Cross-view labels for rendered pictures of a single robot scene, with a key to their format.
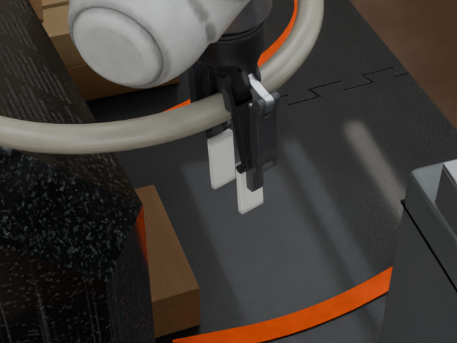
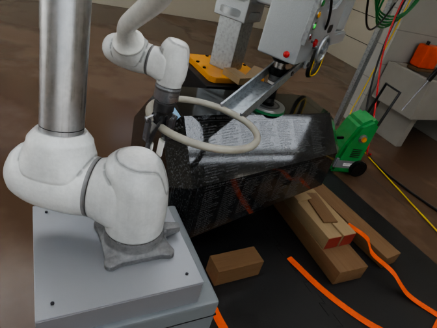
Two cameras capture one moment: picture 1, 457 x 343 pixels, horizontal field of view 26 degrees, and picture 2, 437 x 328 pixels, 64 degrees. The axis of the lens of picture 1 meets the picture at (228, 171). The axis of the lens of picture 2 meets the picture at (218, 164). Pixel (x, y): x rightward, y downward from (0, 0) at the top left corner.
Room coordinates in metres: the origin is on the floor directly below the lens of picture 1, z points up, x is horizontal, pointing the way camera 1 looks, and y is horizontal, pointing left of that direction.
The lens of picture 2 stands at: (0.72, -1.17, 1.61)
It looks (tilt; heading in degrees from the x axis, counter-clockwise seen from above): 32 degrees down; 76
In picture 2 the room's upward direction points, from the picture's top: 16 degrees clockwise
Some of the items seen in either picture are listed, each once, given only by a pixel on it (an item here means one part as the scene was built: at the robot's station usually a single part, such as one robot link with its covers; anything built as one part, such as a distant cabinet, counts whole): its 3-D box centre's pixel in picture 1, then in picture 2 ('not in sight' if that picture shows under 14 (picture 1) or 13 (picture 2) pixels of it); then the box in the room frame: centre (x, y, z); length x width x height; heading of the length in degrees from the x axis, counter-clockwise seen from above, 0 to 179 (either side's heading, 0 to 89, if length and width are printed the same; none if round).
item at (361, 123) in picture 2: not in sight; (357, 128); (2.61, 1.60, 0.43); 0.35 x 0.35 x 0.87; 7
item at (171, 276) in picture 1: (149, 260); (235, 265); (1.31, 0.16, 0.07); 0.30 x 0.12 x 0.12; 20
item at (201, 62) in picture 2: not in sight; (224, 68); (1.24, 1.52, 0.76); 0.49 x 0.49 x 0.05; 22
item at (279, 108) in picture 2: not in sight; (266, 104); (1.35, 0.64, 0.89); 0.21 x 0.21 x 0.01
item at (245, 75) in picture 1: (228, 53); (162, 111); (0.76, 0.00, 1.04); 0.08 x 0.07 x 0.09; 36
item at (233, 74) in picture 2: not in sight; (236, 75); (1.28, 1.27, 0.81); 0.20 x 0.10 x 0.05; 120
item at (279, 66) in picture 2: not in sight; (284, 53); (1.36, 0.65, 1.18); 0.12 x 0.09 x 0.30; 51
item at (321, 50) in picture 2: not in sight; (316, 47); (1.52, 0.66, 1.24); 0.15 x 0.10 x 0.15; 51
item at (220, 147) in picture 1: (222, 159); (160, 147); (0.78, 0.01, 0.89); 0.03 x 0.01 x 0.07; 126
